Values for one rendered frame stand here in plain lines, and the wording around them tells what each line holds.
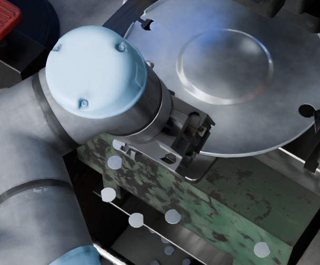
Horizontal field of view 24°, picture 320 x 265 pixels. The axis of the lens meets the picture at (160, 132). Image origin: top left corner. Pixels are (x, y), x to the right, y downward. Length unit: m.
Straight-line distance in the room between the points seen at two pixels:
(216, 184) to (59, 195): 0.50
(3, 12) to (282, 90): 0.42
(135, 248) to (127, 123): 1.10
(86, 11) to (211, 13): 1.09
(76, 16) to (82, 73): 1.54
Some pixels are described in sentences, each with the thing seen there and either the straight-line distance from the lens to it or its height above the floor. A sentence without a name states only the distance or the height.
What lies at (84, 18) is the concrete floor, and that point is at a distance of 2.15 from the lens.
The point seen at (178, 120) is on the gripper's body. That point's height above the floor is 0.98.
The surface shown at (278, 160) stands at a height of 0.67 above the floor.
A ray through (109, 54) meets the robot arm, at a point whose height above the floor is 1.12.
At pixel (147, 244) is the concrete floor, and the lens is 1.76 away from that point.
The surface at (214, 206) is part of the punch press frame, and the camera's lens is 1.10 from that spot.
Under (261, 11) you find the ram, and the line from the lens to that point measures 0.95.
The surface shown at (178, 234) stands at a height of 0.31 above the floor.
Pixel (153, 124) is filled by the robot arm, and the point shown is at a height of 1.00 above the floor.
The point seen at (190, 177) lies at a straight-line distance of 0.95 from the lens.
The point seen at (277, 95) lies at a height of 0.78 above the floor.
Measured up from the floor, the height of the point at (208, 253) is 0.31.
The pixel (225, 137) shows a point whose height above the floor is 0.78.
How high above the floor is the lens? 1.60
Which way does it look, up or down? 57 degrees down
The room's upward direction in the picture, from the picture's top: straight up
